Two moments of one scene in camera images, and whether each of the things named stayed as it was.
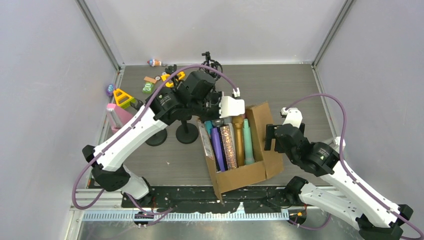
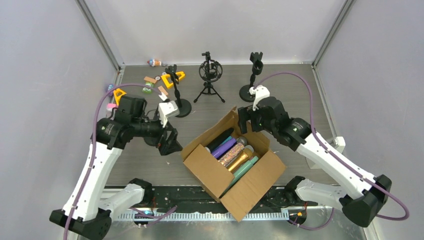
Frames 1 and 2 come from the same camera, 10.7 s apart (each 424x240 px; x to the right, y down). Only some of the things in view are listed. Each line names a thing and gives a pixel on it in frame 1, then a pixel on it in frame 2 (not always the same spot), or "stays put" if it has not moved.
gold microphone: (238, 122) -> (245, 155)
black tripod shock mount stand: (210, 63) stays put
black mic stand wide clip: (187, 133) -> (257, 67)
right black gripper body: (272, 138) -> (247, 115)
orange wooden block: (150, 79) stays put
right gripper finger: (270, 134) -> (242, 114)
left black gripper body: (213, 100) -> (164, 138)
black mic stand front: (157, 138) stays put
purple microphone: (218, 149) -> (227, 146)
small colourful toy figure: (153, 62) stays put
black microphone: (217, 122) -> (217, 141)
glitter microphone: (228, 143) -> (231, 155)
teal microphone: (249, 159) -> (238, 173)
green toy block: (148, 88) stays put
